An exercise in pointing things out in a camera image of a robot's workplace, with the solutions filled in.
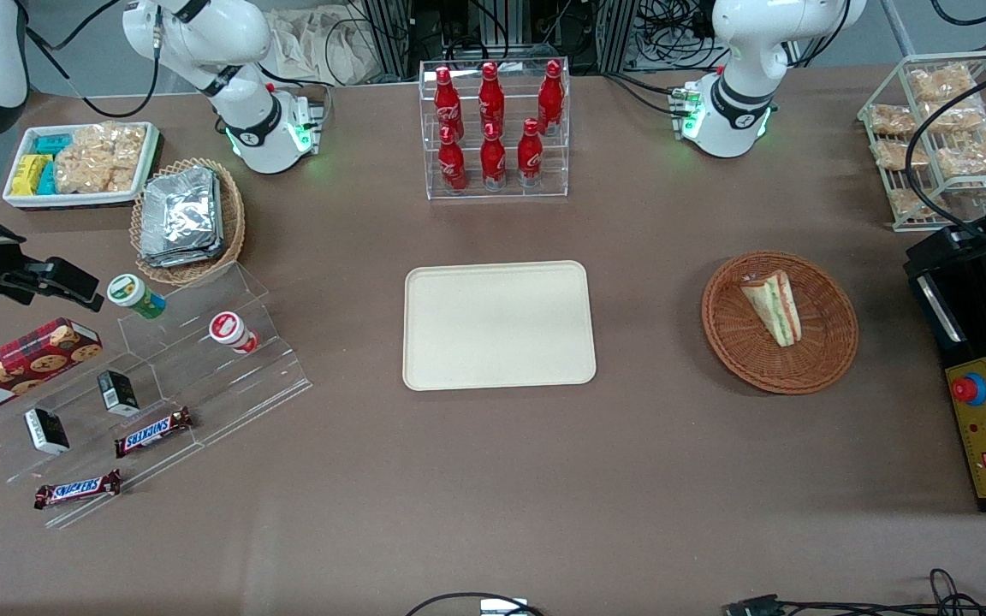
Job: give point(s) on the teal snack packet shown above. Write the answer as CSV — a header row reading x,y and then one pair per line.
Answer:
x,y
52,144
47,180

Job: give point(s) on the white cloth bag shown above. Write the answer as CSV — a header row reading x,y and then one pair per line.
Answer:
x,y
322,43

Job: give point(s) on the red lidded snack cup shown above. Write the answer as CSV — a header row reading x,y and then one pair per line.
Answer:
x,y
229,329

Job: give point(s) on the round brown wicker basket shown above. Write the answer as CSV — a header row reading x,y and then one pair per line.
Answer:
x,y
741,342

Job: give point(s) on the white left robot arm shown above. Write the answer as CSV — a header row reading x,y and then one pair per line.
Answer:
x,y
737,85

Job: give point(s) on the black machine with yellow panel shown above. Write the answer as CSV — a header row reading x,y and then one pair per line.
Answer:
x,y
972,299

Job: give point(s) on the red emergency stop button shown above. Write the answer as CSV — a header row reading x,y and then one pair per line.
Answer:
x,y
969,389

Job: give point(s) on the silver foil packet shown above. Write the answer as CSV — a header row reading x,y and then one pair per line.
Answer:
x,y
181,210
185,257

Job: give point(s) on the triangular sandwich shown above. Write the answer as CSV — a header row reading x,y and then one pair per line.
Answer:
x,y
775,308

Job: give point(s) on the small black box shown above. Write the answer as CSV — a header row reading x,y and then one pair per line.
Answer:
x,y
119,392
46,430

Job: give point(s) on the large clear snack bag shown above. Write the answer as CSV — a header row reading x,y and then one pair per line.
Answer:
x,y
99,158

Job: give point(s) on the clear acrylic bottle rack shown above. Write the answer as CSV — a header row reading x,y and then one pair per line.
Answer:
x,y
557,171

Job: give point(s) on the brown Snickers bar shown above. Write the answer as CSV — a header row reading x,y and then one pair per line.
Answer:
x,y
78,489
153,432

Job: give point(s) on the red cola bottle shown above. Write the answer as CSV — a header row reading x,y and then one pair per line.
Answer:
x,y
447,103
493,162
551,98
530,158
491,98
452,167

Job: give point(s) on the red tartan cookie box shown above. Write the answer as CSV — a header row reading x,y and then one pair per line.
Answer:
x,y
22,364

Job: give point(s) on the beige plastic tray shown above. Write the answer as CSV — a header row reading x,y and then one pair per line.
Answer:
x,y
497,325

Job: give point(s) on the yellow snack packet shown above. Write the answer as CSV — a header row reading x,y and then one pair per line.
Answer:
x,y
29,174

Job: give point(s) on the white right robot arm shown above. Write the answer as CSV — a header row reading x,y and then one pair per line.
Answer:
x,y
236,34

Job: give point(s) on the clear acrylic step display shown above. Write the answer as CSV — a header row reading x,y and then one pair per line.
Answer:
x,y
202,385

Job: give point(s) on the oval tan wicker basket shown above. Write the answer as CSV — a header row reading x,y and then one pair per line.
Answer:
x,y
232,222

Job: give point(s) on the green lidded snack cup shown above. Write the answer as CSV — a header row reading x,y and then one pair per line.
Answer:
x,y
132,293

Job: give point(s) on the white rectangular dish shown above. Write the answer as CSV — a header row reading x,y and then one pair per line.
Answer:
x,y
82,199

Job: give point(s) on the clear bag of snacks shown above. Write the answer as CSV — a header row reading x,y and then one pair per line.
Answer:
x,y
899,154
891,120
908,204
942,83
955,115
972,154

